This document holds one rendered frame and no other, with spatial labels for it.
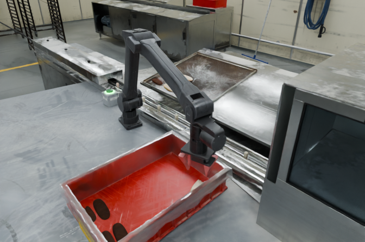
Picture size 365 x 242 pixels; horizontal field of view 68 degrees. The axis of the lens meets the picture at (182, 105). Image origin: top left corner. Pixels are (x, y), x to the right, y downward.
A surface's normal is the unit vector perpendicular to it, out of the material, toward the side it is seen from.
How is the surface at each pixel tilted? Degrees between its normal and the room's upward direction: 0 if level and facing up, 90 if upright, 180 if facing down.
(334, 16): 90
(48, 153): 0
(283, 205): 90
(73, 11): 90
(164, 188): 0
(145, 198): 0
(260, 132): 10
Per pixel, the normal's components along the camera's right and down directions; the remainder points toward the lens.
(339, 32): -0.73, 0.32
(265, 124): -0.13, -0.81
